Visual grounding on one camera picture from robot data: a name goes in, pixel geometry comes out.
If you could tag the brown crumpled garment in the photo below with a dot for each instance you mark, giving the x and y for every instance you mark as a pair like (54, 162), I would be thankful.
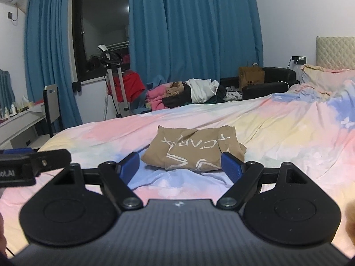
(174, 88)

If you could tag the bed with pastel sheet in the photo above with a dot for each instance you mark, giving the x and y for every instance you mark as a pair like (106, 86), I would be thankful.
(277, 130)

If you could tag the row of cosmetic bottles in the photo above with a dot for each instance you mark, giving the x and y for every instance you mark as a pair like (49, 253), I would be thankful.
(12, 109)

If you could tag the white patterned garment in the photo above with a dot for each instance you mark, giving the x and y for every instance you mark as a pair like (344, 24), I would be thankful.
(233, 95)

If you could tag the black and white chair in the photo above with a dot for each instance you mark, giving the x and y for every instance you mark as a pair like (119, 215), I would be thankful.
(51, 102)

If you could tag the wavy-edged mirror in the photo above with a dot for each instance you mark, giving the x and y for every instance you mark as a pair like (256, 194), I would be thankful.
(7, 88)

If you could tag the wall socket with charger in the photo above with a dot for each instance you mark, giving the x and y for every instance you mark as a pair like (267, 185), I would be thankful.
(299, 60)

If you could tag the red cloth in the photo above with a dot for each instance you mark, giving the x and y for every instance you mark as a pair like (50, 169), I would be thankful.
(40, 100)

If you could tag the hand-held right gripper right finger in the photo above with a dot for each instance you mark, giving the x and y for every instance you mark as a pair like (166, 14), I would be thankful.
(231, 169)

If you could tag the blue garment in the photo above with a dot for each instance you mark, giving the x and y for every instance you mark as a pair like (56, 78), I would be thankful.
(156, 86)

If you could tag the dark window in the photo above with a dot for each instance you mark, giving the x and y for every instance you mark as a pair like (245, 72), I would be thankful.
(99, 33)

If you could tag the blue curtain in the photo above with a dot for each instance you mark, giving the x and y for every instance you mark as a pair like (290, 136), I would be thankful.
(50, 61)
(194, 33)

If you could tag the tan shirt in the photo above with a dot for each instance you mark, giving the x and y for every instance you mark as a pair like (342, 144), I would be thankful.
(194, 144)

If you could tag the white dressing table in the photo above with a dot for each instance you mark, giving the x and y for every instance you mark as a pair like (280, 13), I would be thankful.
(19, 124)

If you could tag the garment steamer stand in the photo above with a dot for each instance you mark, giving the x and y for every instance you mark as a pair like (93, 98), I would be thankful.
(122, 94)

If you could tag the person's right hand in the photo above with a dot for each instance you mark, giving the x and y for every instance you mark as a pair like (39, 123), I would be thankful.
(350, 221)

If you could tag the black sofa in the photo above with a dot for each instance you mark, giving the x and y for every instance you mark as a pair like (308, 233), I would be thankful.
(277, 74)

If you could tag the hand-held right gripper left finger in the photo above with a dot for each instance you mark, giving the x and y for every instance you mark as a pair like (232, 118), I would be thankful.
(130, 169)

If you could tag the brown paper bag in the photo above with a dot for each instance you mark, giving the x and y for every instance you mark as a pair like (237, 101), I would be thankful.
(251, 77)

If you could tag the pastel pillow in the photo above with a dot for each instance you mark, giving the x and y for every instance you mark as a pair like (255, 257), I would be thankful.
(327, 80)

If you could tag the black garment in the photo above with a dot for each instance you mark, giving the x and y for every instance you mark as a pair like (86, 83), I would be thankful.
(177, 101)

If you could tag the red garment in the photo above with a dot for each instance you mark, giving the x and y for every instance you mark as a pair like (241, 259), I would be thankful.
(133, 87)

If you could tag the beige quilted headboard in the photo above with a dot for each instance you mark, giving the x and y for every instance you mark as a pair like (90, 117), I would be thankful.
(337, 52)

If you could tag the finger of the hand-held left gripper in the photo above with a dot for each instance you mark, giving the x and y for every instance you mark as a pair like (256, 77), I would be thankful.
(52, 159)
(16, 151)

